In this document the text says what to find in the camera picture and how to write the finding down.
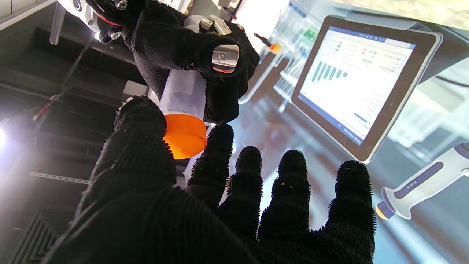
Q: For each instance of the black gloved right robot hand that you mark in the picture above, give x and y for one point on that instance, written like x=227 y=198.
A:
x=190 y=51

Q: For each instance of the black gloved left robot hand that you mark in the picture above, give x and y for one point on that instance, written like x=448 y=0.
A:
x=176 y=205

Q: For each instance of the clear plastic test tube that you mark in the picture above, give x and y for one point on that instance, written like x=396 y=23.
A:
x=183 y=93

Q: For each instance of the orange tube cap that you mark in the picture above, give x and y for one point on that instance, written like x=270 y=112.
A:
x=185 y=135

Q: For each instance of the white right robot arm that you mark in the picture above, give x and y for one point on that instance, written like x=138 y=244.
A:
x=95 y=14

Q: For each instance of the printed laboratory backdrop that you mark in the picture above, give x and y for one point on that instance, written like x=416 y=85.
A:
x=366 y=110

